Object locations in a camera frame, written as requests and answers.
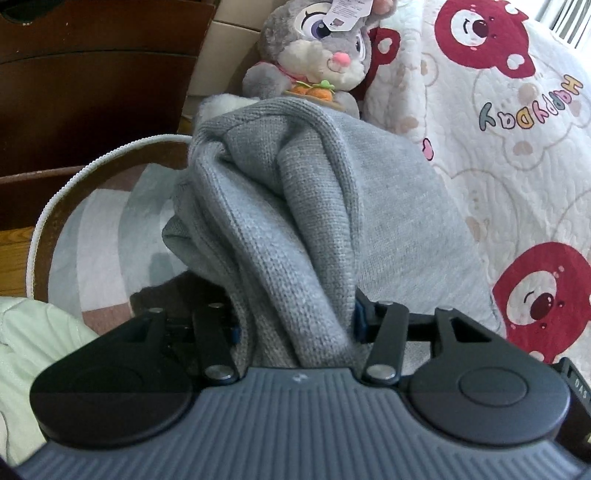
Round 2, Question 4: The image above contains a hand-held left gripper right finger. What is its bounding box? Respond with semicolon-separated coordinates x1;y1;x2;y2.
353;295;494;387

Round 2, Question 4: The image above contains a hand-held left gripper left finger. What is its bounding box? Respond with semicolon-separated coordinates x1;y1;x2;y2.
124;302;242;385

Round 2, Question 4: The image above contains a grey sweater with black cat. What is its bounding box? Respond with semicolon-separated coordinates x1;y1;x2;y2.
161;95;506;370

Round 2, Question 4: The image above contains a striped bed sheet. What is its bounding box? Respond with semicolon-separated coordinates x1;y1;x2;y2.
48;164;241;337

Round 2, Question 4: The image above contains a light green cloth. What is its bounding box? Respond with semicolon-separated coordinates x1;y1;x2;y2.
0;296;100;464

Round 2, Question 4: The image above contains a white quilt with red bears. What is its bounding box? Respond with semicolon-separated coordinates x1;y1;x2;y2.
360;0;591;370

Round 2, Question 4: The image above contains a grey plush bunny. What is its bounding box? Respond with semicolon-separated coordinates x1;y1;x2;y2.
198;0;399;118

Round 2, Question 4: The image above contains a brown wooden cabinet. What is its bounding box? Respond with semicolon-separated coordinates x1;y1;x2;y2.
0;0;227;296

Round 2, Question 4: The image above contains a beige headboard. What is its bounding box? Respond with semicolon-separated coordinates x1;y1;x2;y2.
182;0;283;121

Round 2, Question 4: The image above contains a white paper hang tag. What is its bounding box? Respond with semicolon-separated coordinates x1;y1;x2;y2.
323;0;376;34

